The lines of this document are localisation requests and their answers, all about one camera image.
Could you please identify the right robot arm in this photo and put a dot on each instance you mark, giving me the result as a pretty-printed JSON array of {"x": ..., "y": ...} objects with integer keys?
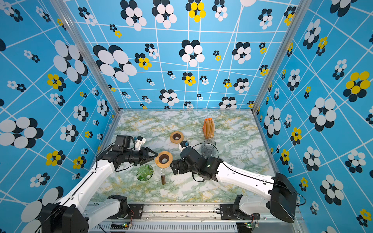
[{"x": 276, "y": 193}]

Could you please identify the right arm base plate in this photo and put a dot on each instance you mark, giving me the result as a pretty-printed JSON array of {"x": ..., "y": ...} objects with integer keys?
[{"x": 231, "y": 212}]

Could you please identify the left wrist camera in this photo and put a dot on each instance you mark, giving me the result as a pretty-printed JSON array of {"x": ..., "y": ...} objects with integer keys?
[{"x": 139, "y": 142}]

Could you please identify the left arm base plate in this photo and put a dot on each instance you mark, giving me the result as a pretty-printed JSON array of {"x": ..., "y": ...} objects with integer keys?
[{"x": 134, "y": 212}]

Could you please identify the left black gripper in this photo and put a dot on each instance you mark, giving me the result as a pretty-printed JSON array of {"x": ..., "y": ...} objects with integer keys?
[{"x": 145, "y": 155}]

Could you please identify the grey glass pitcher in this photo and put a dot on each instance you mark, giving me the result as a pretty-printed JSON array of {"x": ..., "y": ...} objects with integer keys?
[{"x": 208, "y": 148}]

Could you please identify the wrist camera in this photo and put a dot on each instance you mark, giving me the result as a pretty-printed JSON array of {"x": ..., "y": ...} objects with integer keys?
[
  {"x": 139, "y": 142},
  {"x": 183, "y": 145}
]

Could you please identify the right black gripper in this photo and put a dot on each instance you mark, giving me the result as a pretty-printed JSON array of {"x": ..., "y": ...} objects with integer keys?
[{"x": 181, "y": 163}]

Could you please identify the orange coffee filter pack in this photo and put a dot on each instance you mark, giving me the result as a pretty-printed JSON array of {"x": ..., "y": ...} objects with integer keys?
[{"x": 209, "y": 128}]

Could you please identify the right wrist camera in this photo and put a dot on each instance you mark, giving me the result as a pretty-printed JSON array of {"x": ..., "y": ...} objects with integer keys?
[{"x": 183, "y": 145}]

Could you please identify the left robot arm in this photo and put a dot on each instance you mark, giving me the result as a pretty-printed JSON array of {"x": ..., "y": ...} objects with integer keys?
[{"x": 69, "y": 215}]

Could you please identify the green glass dripper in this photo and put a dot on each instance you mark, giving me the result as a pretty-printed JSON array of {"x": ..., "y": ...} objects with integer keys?
[{"x": 145, "y": 173}]

